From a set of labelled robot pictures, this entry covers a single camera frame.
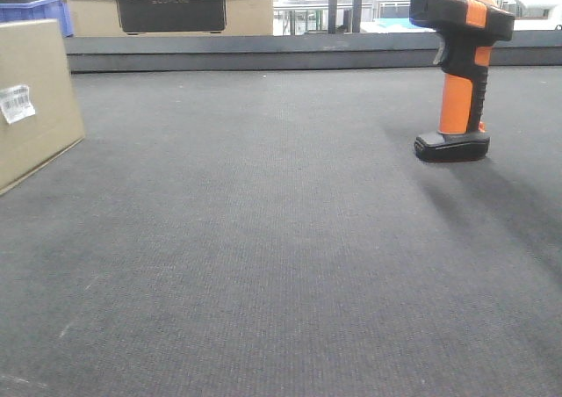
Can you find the orange black barcode scanner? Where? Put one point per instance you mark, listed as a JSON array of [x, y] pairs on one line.
[[468, 30]]

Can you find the blue plastic crate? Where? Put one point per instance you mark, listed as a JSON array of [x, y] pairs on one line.
[[39, 9]]

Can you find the black foam table border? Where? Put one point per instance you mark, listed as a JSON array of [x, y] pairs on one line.
[[253, 53]]

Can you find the large brown cardboard box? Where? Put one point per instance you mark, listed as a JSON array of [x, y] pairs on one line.
[[154, 18]]

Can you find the blue flat sheet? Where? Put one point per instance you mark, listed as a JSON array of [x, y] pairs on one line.
[[396, 23]]

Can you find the small brown cardboard package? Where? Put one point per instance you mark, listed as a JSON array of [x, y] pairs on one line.
[[40, 116]]

